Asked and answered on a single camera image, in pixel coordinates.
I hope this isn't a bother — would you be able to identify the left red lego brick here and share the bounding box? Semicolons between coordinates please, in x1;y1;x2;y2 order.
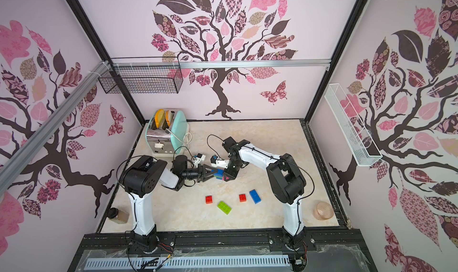
205;196;213;204

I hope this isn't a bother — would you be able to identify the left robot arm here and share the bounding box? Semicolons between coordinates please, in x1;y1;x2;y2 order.
120;155;218;251

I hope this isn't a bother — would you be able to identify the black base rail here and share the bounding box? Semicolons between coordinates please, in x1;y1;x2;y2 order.
69;228;376;272

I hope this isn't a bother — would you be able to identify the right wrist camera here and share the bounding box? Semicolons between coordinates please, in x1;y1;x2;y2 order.
210;155;229;169

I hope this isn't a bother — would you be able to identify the black wire basket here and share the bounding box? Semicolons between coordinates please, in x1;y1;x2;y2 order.
98;57;184;94

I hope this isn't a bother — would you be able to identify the pink plastic bowl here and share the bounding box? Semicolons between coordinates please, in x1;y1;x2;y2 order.
313;202;335;221

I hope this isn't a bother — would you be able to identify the right blue lego brick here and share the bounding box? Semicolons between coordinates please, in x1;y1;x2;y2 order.
249;189;261;204

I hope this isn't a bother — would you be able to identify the long blue lego brick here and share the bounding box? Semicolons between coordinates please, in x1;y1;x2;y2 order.
213;169;224;179

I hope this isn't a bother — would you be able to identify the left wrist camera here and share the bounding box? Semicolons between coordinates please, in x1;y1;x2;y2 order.
193;153;206;166

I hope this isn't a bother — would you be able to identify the aluminium frame bar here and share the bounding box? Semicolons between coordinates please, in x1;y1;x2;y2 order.
1;61;109;193
113;59;331;69

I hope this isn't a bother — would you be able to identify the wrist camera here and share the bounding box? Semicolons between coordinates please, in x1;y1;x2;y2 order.
193;153;206;166
210;155;229;169

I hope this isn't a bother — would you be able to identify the white wire shelf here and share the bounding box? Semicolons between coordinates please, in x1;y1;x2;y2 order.
324;84;382;167

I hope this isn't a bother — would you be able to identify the brown glass jar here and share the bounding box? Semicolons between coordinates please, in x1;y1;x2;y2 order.
107;208;130;224

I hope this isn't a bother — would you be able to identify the mint green toaster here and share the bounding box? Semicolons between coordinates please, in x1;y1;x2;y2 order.
145;109;192;157

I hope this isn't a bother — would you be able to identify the aluminium frame bar back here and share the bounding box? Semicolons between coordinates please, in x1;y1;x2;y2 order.
113;59;331;69

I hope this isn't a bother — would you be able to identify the lime green lego brick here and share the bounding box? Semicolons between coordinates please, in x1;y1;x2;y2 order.
217;201;232;215

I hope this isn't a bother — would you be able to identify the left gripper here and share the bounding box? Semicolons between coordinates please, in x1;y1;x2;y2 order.
182;164;217;183

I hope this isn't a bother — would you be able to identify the white slotted cable duct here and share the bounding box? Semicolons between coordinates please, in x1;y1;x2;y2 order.
82;255;290;272

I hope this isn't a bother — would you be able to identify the aluminium frame bar left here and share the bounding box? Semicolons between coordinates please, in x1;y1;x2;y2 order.
1;61;109;193

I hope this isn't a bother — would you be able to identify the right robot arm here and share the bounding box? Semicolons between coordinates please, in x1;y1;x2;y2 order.
222;137;306;249

